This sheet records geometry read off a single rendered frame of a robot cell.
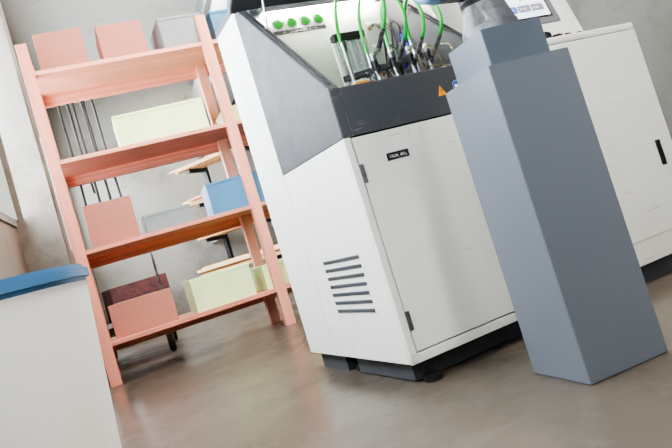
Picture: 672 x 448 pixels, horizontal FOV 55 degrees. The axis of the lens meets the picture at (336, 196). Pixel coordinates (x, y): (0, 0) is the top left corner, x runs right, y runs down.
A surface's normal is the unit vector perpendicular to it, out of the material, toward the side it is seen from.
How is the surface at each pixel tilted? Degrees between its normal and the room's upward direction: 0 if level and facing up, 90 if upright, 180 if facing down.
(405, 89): 90
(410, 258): 90
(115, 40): 90
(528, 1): 76
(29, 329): 94
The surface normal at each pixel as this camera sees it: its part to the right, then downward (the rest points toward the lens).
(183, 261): 0.28, -0.14
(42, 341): 0.84, -0.22
